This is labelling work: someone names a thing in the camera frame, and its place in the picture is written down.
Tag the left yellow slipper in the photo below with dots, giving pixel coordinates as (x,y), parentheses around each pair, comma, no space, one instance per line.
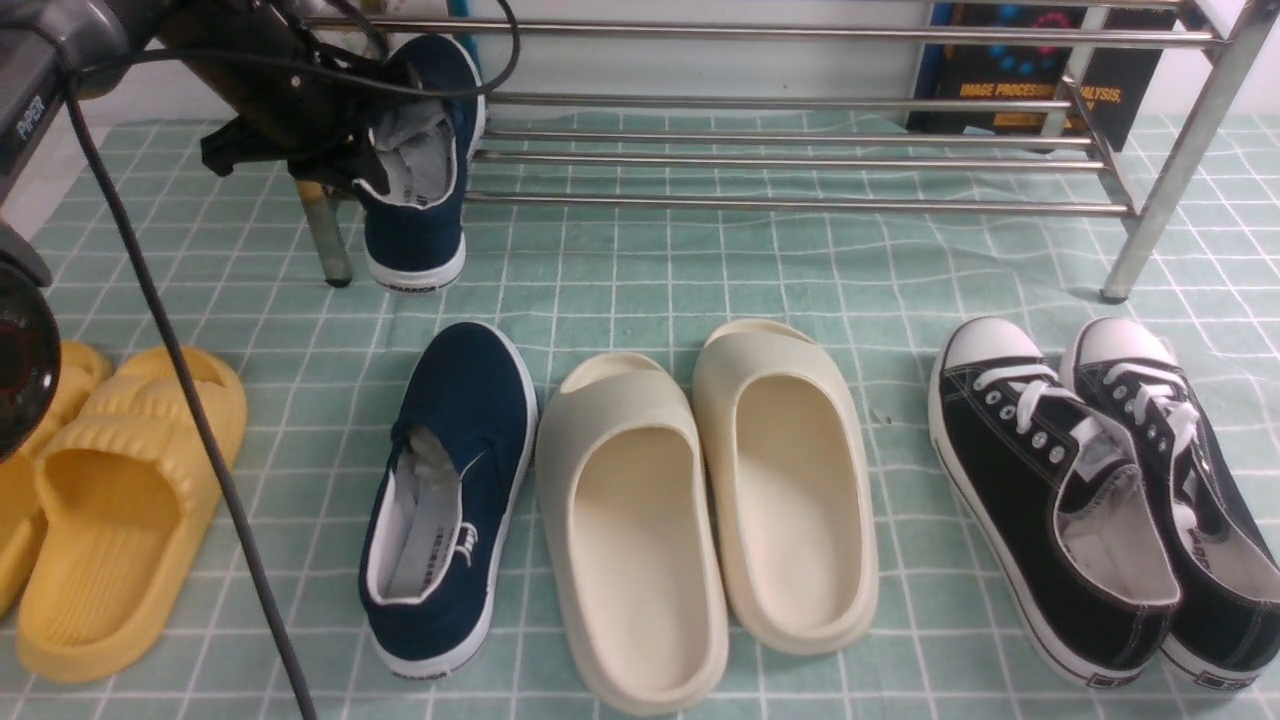
(23,522)

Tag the black canvas sneaker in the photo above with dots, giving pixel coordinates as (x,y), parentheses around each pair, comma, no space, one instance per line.
(1057,490)
(1226,629)

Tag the right cream slipper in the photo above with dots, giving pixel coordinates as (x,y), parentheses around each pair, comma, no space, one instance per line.
(786,461)

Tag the cream slipper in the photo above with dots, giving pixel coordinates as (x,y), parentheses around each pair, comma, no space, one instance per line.
(622,491)
(786,461)

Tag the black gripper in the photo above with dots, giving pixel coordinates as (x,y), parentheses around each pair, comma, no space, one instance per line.
(314,114)

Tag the right yellow slipper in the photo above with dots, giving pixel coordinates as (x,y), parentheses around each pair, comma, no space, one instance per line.
(128,493)

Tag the dark image processing book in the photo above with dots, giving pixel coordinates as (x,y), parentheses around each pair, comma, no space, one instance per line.
(1114,84)

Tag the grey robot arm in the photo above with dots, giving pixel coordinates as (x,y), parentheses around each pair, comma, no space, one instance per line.
(55,51)

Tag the steel shoe rack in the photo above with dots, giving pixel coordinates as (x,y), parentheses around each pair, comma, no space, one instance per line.
(1071,140)

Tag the right black canvas sneaker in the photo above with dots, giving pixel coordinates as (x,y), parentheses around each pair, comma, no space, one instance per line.
(1226,629)

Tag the left cream slipper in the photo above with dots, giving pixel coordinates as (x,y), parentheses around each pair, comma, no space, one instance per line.
(622,491)

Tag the yellow slipper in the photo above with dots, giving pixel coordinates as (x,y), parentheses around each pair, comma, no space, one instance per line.
(23,522)
(128,493)

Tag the left black canvas sneaker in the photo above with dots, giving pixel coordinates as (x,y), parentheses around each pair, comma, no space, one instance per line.
(1057,490)

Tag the green checked cloth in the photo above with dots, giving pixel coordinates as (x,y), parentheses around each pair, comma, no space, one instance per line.
(326,370)

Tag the navy slip-on shoe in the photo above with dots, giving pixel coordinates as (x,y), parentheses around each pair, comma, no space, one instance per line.
(459,451)
(414,235)

